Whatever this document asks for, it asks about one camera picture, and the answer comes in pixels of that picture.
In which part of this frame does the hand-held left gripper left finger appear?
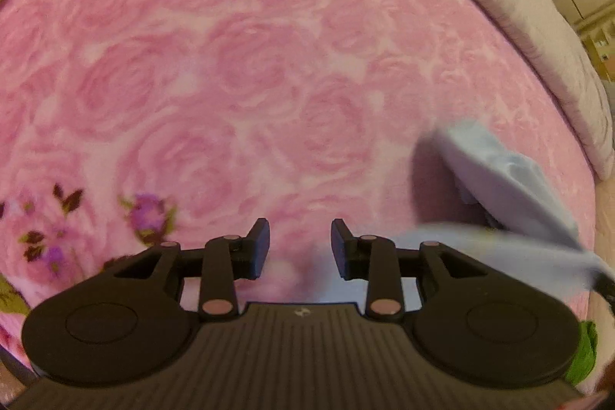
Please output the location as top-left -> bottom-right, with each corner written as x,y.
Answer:
103,218 -> 271,323

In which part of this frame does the light blue garment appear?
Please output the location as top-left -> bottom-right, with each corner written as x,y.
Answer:
391,119 -> 615,295

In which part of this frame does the pink rose print blanket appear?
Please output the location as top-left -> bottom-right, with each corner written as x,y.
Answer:
0,0 -> 599,392

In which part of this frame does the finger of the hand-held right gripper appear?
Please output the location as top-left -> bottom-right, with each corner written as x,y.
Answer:
592,272 -> 615,298

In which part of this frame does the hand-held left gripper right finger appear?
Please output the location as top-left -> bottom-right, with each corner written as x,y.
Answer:
331,219 -> 501,322

